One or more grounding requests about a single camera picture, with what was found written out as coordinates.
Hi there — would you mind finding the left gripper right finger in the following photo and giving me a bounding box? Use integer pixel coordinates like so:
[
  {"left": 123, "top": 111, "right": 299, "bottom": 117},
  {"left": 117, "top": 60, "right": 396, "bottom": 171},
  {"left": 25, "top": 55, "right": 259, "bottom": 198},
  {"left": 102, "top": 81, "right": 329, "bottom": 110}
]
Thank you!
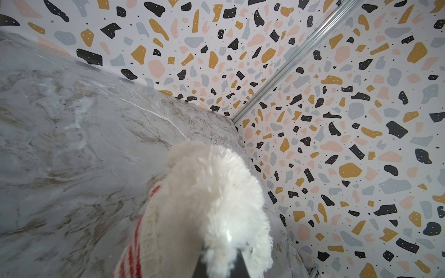
[{"left": 232, "top": 249, "right": 250, "bottom": 278}]

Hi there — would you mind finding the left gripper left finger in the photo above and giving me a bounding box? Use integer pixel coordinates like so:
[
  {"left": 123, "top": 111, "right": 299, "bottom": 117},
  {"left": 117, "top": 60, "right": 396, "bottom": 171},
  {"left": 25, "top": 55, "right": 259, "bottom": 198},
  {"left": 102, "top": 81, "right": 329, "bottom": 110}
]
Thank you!
[{"left": 192, "top": 248, "right": 208, "bottom": 278}]

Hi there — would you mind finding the red white striped sweater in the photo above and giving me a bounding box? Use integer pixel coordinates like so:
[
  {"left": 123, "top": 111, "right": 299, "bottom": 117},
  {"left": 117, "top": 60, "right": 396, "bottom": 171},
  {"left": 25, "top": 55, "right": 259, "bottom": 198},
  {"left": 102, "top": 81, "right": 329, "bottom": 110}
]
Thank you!
[{"left": 112, "top": 182, "right": 195, "bottom": 278}]

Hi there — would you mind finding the white plush teddy bear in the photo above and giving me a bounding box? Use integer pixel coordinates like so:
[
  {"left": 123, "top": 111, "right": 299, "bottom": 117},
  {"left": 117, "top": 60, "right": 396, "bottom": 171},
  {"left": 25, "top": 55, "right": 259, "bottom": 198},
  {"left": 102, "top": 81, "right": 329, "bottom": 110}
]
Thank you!
[{"left": 161, "top": 141, "right": 273, "bottom": 278}]

